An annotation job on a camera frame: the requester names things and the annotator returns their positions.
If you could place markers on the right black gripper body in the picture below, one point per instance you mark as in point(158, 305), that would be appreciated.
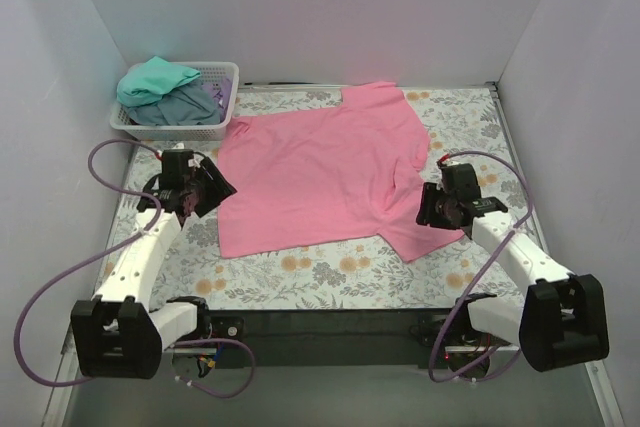
point(427, 206)

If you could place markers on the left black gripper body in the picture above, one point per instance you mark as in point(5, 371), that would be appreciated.
point(213, 187)

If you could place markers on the pink t shirt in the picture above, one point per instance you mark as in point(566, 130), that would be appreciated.
point(328, 174)

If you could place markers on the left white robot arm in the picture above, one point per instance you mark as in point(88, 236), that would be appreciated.
point(116, 333)

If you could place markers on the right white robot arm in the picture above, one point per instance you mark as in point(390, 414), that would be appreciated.
point(563, 319)

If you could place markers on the grey-blue t shirt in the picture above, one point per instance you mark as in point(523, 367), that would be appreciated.
point(190, 105)

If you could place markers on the white plastic laundry basket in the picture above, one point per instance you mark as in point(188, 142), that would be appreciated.
point(213, 72)

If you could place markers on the lavender t shirt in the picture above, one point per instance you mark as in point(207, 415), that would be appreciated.
point(222, 92)

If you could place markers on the teal t shirt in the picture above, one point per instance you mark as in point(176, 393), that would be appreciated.
point(149, 82)

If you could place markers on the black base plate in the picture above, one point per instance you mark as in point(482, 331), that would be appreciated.
point(318, 338)

